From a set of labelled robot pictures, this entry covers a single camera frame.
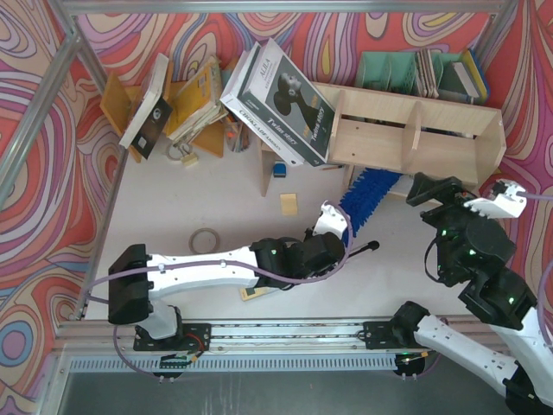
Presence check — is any green plastic desk organizer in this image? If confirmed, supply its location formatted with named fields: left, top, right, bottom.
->
left=354, top=51, right=479, bottom=105

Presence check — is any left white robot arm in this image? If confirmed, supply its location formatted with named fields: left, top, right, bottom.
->
left=108, top=202, right=353, bottom=341

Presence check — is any blue pencil sharpener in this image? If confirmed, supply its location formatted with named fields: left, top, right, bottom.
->
left=272, top=163, right=287, bottom=178

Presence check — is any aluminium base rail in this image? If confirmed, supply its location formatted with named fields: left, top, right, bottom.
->
left=55, top=319, right=376, bottom=350

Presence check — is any yellow blue calculator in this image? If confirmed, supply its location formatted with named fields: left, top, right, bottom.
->
left=239, top=287, right=277, bottom=302

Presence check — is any yellow worn book stack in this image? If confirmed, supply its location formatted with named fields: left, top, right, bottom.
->
left=166, top=56, right=227, bottom=143

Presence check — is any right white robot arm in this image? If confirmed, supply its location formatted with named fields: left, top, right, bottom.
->
left=391, top=173, right=552, bottom=414

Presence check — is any black white paperback book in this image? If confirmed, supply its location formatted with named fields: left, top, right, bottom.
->
left=119, top=53, right=172, bottom=159

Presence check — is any white Cioklade book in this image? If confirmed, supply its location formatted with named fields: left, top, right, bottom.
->
left=220, top=41, right=304, bottom=167

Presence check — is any clear tape roll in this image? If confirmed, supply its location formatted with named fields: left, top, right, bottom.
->
left=188, top=227, right=220, bottom=254

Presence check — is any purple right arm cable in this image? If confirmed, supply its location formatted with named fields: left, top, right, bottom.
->
left=522, top=192, right=553, bottom=351

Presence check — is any pencil cup with pencils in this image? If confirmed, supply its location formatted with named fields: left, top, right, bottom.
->
left=224, top=121, right=250, bottom=153

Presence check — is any yellow sticky note pad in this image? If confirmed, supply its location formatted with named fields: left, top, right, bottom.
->
left=280, top=193, right=298, bottom=216

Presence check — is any blue microfiber duster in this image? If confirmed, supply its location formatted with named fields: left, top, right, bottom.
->
left=340, top=168, right=402, bottom=237

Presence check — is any blue grey book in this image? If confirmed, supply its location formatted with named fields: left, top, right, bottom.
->
left=452, top=48, right=490, bottom=105

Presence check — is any light wooden bookshelf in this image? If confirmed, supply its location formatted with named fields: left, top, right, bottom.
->
left=257, top=81, right=506, bottom=202

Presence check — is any black white Twins story book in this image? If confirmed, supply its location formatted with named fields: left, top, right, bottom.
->
left=238, top=39, right=335, bottom=167

